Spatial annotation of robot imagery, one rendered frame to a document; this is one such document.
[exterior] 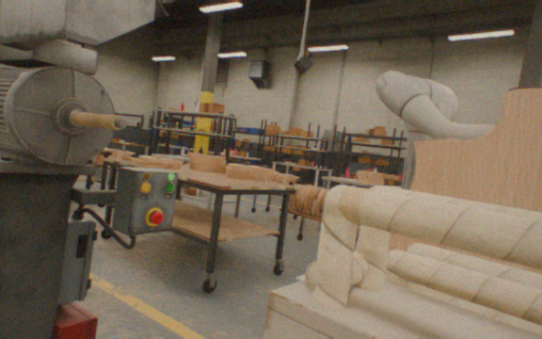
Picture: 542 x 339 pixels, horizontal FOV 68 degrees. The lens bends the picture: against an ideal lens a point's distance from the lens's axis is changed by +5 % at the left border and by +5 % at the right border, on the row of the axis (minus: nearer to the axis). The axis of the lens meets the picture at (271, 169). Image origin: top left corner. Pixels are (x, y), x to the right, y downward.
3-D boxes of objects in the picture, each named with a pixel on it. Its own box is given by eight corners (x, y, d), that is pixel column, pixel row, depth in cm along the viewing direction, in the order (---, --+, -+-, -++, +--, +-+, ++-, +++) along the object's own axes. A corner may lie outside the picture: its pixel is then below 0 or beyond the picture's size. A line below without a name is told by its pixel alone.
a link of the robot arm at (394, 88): (416, 86, 117) (443, 94, 125) (382, 57, 129) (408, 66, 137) (390, 121, 124) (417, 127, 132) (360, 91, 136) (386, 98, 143)
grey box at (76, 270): (33, 293, 133) (53, 129, 130) (68, 285, 141) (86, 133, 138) (55, 308, 123) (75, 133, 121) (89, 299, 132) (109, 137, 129)
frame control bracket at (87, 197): (74, 202, 117) (75, 189, 117) (132, 201, 132) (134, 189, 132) (81, 205, 115) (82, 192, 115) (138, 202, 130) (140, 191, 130)
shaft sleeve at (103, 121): (76, 109, 99) (87, 116, 101) (69, 120, 98) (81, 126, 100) (116, 113, 88) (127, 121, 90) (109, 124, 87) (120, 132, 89)
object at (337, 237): (305, 300, 36) (318, 199, 35) (322, 293, 38) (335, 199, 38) (336, 314, 34) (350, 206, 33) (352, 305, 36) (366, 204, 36)
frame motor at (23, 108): (-53, 148, 116) (-46, 56, 115) (55, 154, 137) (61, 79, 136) (9, 166, 91) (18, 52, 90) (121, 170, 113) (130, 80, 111)
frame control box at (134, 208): (69, 238, 128) (77, 160, 127) (129, 232, 145) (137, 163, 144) (110, 259, 113) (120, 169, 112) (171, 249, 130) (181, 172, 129)
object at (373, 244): (347, 283, 42) (358, 198, 41) (359, 279, 44) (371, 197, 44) (375, 294, 40) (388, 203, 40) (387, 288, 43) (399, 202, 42)
